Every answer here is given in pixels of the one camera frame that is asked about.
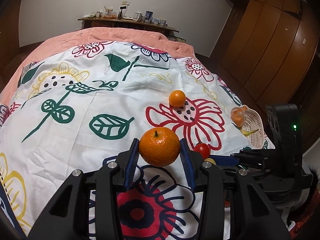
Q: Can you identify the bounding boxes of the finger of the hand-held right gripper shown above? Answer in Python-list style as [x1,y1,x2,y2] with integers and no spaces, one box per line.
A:
[221,166,275,188]
[214,149,275,167]

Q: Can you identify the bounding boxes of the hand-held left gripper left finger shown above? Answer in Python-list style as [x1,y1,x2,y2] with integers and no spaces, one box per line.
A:
[29,138,140,240]

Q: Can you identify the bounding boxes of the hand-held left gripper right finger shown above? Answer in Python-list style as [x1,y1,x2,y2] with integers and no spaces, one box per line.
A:
[179,138,292,240]

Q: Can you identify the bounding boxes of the red tomato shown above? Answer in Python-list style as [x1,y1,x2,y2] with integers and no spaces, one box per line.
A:
[193,142,211,158]

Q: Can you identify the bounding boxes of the large dimpled mandarin orange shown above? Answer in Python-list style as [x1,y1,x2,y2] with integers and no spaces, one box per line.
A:
[139,127,180,167]

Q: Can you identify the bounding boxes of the yellow banana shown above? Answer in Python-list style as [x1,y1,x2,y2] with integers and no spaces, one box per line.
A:
[239,129,259,137]

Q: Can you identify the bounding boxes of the white plastic basket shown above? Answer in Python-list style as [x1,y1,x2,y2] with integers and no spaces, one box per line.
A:
[230,105,264,148]

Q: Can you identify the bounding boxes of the plastic bag of oranges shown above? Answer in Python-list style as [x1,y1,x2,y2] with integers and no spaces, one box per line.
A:
[230,106,248,127]

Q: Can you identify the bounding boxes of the small mandarin orange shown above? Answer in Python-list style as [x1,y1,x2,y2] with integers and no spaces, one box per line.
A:
[169,90,186,108]

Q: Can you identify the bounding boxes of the white floral blanket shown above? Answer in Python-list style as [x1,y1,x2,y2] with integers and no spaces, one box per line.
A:
[0,40,275,240]

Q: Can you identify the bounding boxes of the wooden wardrobe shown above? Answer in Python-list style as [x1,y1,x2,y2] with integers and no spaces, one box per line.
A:
[219,0,320,110]

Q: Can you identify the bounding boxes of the pink blanket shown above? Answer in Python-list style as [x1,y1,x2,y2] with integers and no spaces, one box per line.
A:
[0,27,195,105]

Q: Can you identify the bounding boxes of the wooden headboard shelf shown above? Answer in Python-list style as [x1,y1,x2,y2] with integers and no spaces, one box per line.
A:
[77,17,180,33]

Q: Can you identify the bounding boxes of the brown wooden door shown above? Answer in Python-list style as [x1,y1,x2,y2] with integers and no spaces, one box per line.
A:
[0,0,27,63]

